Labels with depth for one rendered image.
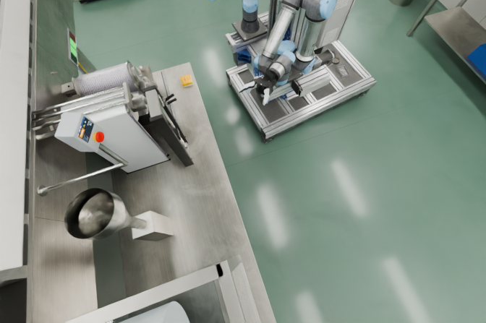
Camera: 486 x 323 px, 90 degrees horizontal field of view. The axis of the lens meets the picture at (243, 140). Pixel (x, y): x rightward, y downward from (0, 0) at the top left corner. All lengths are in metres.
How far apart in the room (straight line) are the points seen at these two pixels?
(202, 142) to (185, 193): 0.31
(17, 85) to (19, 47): 0.07
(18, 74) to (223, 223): 1.08
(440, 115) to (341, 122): 1.02
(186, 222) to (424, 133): 2.44
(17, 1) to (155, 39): 2.96
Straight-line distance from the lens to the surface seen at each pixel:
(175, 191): 1.41
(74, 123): 0.72
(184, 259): 1.36
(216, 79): 2.86
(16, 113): 0.41
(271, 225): 2.23
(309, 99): 2.46
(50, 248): 1.07
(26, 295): 0.99
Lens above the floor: 2.22
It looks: 66 degrees down
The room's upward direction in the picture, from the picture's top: 4 degrees counter-clockwise
